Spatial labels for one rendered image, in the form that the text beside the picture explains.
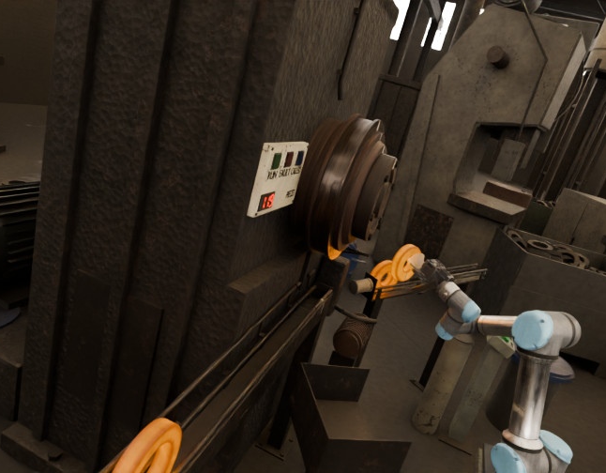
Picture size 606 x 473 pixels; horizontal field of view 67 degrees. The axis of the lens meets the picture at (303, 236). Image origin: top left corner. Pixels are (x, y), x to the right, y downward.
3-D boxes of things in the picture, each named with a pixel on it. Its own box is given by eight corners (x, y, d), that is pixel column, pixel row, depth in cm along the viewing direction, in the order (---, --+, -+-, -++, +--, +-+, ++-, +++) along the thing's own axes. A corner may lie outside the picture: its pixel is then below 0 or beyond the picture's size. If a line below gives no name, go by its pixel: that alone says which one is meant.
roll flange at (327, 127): (265, 256, 138) (306, 100, 124) (314, 228, 182) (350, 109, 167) (295, 268, 136) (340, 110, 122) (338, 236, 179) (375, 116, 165)
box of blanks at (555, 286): (484, 343, 335) (527, 248, 312) (459, 297, 414) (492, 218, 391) (621, 385, 333) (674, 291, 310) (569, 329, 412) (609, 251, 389)
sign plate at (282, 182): (246, 215, 111) (264, 143, 106) (286, 201, 135) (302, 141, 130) (254, 218, 111) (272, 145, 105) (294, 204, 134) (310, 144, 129)
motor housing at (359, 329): (301, 429, 201) (336, 324, 185) (317, 402, 222) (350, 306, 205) (328, 442, 198) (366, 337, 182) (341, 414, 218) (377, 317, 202)
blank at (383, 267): (371, 297, 205) (376, 301, 202) (365, 272, 195) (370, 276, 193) (397, 278, 209) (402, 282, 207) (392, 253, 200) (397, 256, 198)
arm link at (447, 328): (462, 342, 180) (477, 323, 174) (440, 342, 175) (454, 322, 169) (451, 326, 185) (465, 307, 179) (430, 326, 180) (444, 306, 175)
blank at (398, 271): (395, 246, 183) (401, 249, 181) (418, 241, 193) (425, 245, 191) (386, 281, 188) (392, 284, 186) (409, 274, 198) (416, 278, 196)
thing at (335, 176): (295, 268, 136) (340, 110, 122) (338, 236, 179) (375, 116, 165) (314, 277, 134) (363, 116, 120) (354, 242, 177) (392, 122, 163)
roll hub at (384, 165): (343, 244, 139) (372, 155, 131) (364, 227, 165) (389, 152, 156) (361, 251, 137) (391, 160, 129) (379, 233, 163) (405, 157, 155)
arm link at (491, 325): (596, 312, 145) (476, 310, 189) (574, 312, 140) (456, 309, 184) (598, 350, 143) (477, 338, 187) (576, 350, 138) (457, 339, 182)
